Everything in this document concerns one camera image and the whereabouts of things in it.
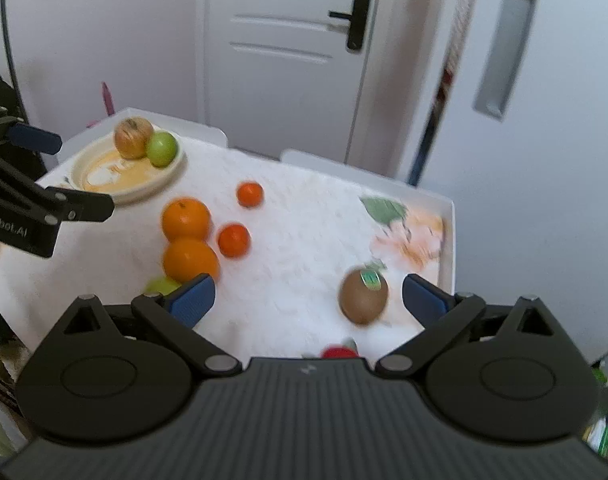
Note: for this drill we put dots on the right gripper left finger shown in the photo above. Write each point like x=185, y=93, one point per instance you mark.
x=173, y=317

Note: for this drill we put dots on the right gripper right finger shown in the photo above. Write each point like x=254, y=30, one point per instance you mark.
x=445, y=319

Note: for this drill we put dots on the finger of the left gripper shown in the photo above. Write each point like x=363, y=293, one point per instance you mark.
x=34, y=139
x=74, y=205

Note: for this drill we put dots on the green apple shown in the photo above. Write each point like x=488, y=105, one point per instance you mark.
x=161, y=149
x=163, y=285

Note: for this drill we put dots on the large orange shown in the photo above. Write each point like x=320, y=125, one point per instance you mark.
x=186, y=217
x=187, y=257

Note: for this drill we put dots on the brown kiwi with sticker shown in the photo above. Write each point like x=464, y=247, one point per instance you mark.
x=363, y=296

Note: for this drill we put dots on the small tangerine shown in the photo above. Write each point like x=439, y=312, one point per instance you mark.
x=234, y=240
x=250, y=194

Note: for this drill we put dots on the red cherry tomato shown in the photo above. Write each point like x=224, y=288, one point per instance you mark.
x=339, y=352

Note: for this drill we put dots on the cream oval fruit bowl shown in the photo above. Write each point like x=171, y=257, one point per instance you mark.
x=99, y=168

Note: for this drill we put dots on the russet brown apple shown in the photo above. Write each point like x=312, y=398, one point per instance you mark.
x=131, y=136

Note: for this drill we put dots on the floral white tablecloth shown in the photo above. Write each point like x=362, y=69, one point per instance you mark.
x=294, y=239

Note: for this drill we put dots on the white tray table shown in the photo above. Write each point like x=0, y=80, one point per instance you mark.
x=334, y=169

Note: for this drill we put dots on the white sliding wardrobe door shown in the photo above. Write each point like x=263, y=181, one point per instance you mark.
x=522, y=150

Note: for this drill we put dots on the black door handle lock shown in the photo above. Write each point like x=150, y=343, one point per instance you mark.
x=357, y=23

